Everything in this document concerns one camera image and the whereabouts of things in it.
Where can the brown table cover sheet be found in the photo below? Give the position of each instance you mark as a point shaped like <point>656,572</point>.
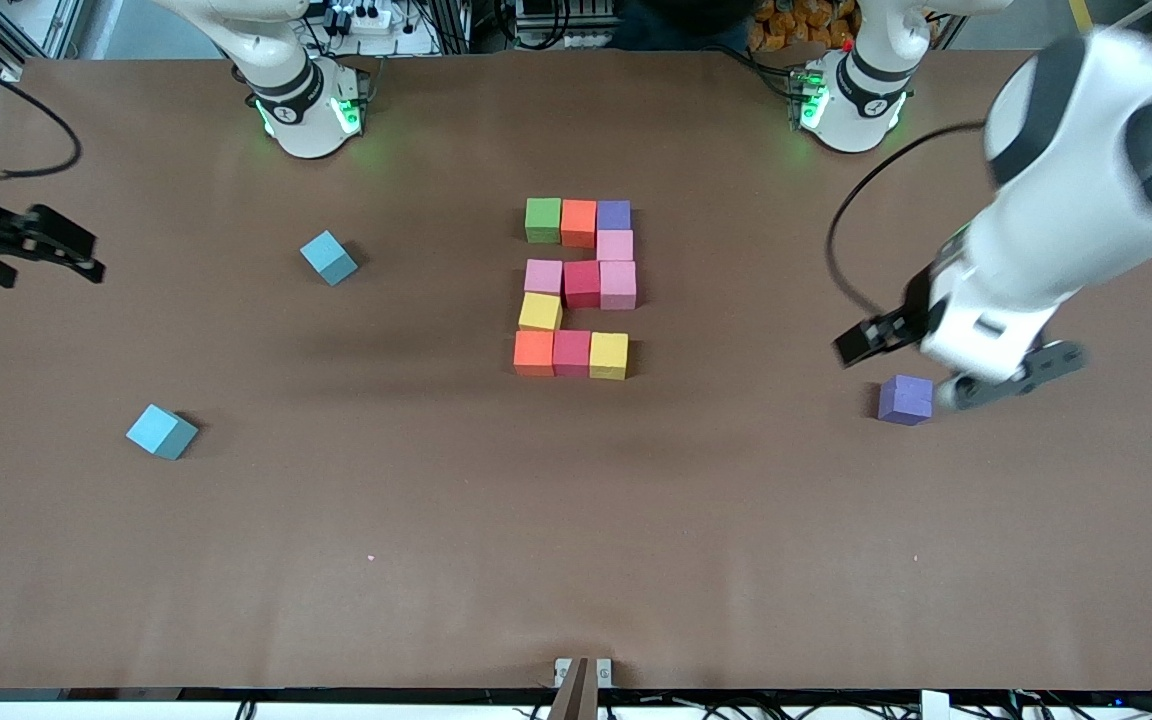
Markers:
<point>576,520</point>

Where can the red foam cube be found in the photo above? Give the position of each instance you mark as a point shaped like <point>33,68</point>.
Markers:
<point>581,284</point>
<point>571,352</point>

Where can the purple foam cube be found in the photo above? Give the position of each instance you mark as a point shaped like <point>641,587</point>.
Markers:
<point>613,215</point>
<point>906,400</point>

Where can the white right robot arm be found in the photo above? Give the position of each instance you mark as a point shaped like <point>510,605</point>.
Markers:
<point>306,115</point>

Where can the yellow foam cube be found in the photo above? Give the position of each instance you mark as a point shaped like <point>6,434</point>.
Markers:
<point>609,355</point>
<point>540,312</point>

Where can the orange foam cube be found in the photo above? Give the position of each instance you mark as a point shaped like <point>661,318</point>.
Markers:
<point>533,353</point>
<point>579,222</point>

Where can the bag of orange snacks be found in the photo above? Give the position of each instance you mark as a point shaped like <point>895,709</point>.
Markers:
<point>801,25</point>

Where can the white power strip black plugs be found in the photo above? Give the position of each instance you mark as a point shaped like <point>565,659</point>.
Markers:
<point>371,20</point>

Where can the blue foam cube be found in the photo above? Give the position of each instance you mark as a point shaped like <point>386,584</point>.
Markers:
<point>328,257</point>
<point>160,431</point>

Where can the green foam cube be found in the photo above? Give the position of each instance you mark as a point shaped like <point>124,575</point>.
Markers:
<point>543,220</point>

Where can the white tag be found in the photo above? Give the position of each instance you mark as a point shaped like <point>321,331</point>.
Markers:
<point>934,706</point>

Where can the grey metal bracket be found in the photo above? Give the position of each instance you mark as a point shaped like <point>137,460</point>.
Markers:
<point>582,685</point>

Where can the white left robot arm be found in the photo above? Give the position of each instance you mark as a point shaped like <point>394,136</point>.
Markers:
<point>1056,230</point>

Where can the pink foam cube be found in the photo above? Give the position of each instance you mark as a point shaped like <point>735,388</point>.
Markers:
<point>618,285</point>
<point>615,246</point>
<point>543,276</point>

